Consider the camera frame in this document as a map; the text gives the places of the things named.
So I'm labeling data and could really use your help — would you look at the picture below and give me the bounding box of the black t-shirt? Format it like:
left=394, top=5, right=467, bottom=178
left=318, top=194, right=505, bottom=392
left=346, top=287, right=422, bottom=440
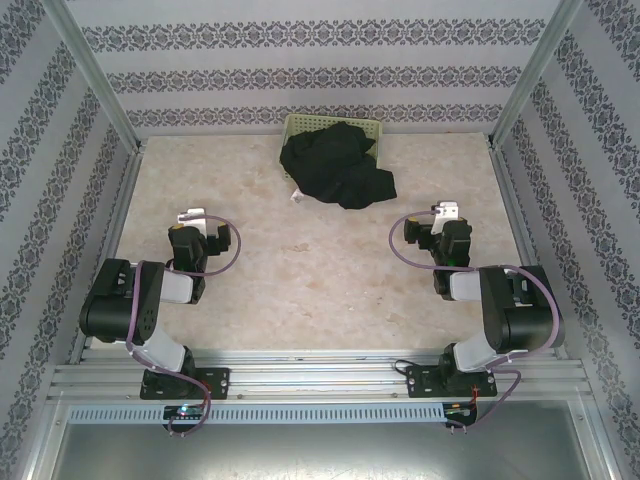
left=278, top=123, right=399, bottom=211

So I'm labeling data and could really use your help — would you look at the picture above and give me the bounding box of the pale green plastic basket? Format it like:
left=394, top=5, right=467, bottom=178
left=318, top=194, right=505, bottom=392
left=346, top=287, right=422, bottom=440
left=279, top=113, right=384, bottom=182

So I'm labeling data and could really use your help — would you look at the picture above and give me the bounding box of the grey sheet metal panel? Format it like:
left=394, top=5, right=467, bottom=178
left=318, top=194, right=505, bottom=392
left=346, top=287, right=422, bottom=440
left=29, top=399, right=619, bottom=480

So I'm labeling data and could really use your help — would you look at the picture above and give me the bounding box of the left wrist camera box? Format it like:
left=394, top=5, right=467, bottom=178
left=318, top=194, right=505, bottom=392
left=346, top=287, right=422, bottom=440
left=176, top=206, right=207, bottom=236

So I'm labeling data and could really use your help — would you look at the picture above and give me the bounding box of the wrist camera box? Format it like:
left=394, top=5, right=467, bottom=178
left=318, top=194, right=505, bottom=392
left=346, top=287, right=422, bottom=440
left=430, top=200, right=461, bottom=236
left=176, top=206, right=207, bottom=236

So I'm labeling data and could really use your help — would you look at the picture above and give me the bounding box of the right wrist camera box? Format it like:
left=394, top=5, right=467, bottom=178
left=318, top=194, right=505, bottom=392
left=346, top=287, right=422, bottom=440
left=430, top=200, right=461, bottom=236

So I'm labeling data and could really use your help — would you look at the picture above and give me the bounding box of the aluminium side rail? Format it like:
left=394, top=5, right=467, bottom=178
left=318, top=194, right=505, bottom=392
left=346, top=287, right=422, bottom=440
left=67, top=142, right=147, bottom=365
left=487, top=142, right=571, bottom=361

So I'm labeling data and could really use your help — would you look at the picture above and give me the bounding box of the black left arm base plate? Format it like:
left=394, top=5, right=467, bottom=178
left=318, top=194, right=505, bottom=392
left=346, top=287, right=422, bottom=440
left=139, top=367, right=231, bottom=401

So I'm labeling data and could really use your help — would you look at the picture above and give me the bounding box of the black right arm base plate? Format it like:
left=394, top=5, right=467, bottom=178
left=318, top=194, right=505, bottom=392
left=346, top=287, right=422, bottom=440
left=405, top=364, right=497, bottom=400

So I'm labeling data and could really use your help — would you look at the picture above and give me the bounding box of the aluminium mounting rail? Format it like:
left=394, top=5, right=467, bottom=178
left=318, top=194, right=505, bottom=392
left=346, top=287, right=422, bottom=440
left=47, top=347, right=594, bottom=401

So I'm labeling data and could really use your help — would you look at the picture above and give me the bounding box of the aluminium frame post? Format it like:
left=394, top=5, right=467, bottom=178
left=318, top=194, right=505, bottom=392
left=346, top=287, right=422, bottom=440
left=487, top=0, right=586, bottom=150
left=42, top=0, right=146, bottom=151

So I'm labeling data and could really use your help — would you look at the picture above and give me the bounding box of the grey slotted cable duct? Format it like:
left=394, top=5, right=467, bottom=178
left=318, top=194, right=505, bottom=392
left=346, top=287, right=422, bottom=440
left=67, top=403, right=446, bottom=424

